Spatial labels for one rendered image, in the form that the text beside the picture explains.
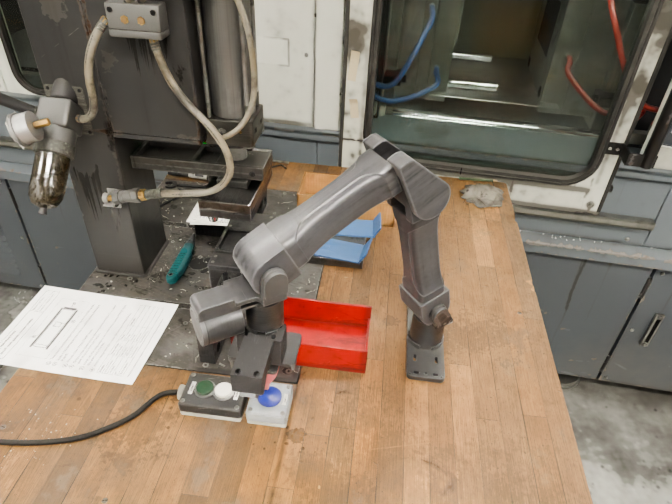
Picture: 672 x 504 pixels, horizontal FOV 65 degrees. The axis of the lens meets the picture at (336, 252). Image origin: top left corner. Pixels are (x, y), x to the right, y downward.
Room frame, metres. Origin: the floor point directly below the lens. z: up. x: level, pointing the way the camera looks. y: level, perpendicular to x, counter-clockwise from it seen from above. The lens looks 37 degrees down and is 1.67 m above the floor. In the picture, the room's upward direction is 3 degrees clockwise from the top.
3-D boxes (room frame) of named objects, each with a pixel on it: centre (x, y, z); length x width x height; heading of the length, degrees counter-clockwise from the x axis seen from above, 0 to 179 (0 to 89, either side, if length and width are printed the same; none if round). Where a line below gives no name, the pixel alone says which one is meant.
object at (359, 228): (1.07, -0.03, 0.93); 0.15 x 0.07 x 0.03; 89
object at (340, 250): (0.98, 0.00, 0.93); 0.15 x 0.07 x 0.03; 77
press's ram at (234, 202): (0.91, 0.27, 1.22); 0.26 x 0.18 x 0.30; 85
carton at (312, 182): (1.19, -0.02, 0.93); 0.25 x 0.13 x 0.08; 85
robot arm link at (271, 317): (0.55, 0.10, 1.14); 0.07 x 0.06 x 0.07; 122
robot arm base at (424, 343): (0.73, -0.18, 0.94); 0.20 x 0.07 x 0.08; 175
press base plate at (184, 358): (0.95, 0.28, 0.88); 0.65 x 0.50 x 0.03; 175
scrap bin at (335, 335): (0.71, 0.05, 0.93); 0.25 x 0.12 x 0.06; 85
